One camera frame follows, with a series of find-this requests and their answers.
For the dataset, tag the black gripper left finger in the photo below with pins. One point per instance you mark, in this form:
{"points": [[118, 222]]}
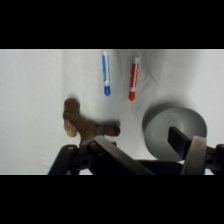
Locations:
{"points": [[100, 156]]}

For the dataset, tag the blue marker pen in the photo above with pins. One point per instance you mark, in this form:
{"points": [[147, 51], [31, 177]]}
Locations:
{"points": [[106, 73]]}

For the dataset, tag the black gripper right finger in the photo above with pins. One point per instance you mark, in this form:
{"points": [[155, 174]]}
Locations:
{"points": [[196, 156]]}

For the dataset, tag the red marker pen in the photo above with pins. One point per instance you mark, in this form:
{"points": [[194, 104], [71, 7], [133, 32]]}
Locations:
{"points": [[134, 78]]}

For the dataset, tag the grey bowl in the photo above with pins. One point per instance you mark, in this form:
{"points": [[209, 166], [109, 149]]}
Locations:
{"points": [[160, 133]]}

